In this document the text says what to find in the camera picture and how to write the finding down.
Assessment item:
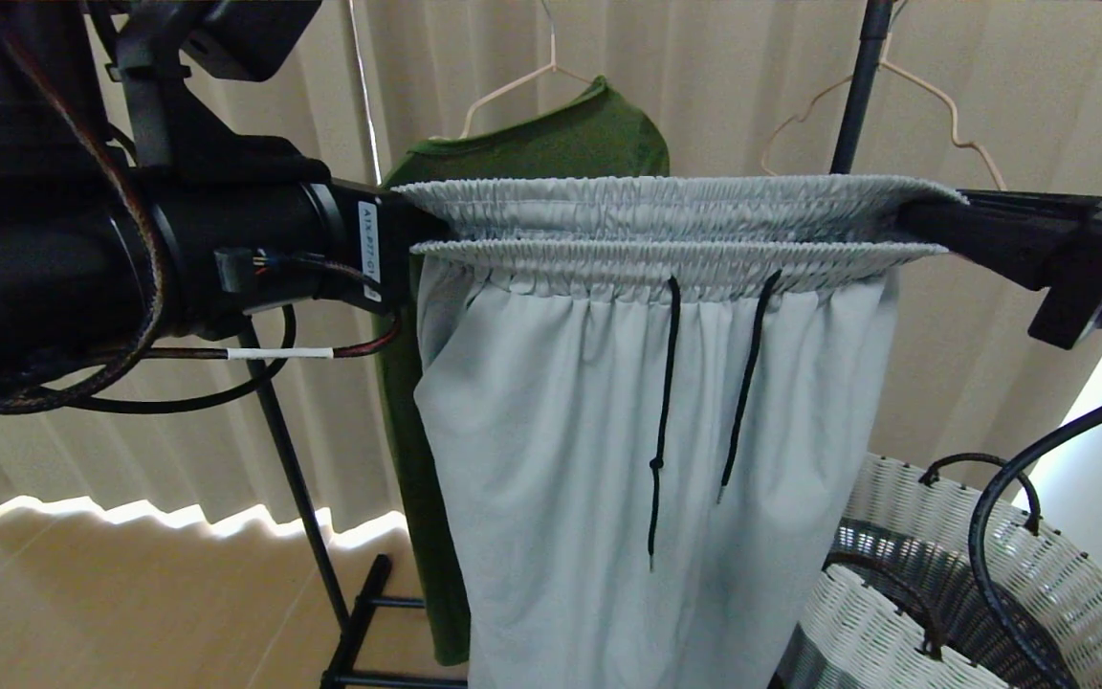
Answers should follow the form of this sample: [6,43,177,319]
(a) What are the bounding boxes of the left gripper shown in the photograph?
[0,163,447,384]

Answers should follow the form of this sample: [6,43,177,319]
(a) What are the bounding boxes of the pink clothes hanger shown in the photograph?
[431,0,595,142]
[761,29,1006,190]

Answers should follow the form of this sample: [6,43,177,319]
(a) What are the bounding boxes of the green long-sleeved shirt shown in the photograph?
[374,77,672,666]

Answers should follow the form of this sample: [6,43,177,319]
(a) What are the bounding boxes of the pale grey garment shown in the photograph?
[393,174,968,689]

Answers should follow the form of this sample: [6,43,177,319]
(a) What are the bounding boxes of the black clothes rack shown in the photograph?
[235,0,896,689]

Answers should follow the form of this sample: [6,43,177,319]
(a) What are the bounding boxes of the white laundry basket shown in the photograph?
[776,453,1102,689]

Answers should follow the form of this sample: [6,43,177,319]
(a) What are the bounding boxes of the beige curtain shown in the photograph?
[0,0,1102,537]

